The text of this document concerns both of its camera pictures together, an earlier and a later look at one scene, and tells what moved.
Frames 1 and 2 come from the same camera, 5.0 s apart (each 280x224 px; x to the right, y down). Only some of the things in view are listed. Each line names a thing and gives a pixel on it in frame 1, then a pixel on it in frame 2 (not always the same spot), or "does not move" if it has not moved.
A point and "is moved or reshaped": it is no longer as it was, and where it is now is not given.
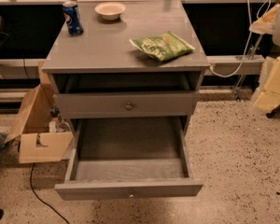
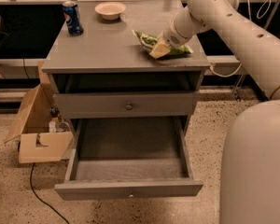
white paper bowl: x=110 y=10 does not move
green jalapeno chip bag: x=163 y=47 is moved or reshaped
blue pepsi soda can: x=72 y=15 does not move
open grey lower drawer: x=135 y=158 does not move
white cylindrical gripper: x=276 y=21 -> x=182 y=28
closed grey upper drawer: x=91 y=105 does not move
